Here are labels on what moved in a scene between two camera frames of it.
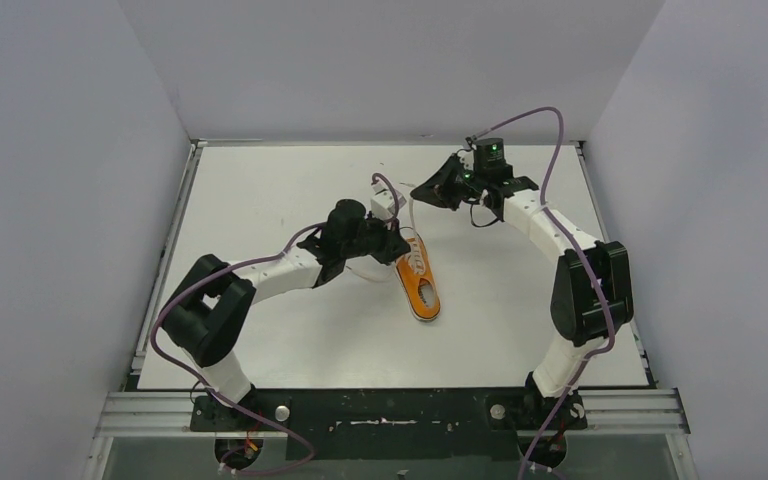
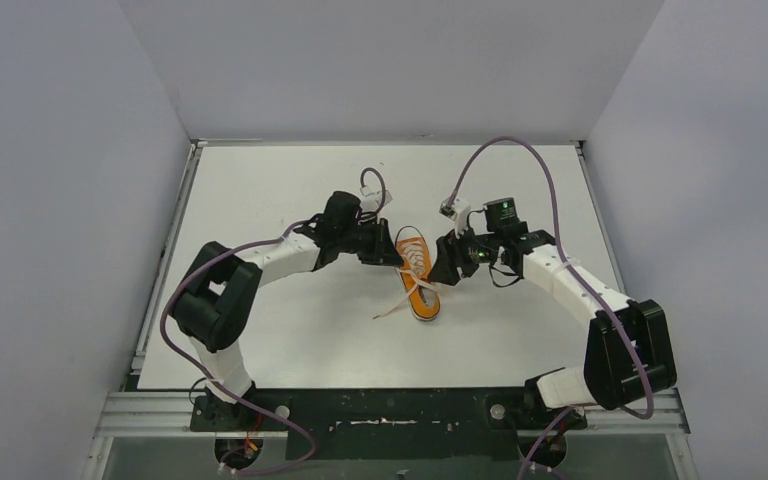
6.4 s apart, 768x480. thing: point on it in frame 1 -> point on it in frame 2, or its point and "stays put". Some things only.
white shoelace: [414, 254] -> [415, 258]
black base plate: [391, 424] stays put
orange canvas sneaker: [418, 279] stays put
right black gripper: [437, 191] -> [451, 258]
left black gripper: [388, 240] stays put
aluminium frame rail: [600, 413] stays put
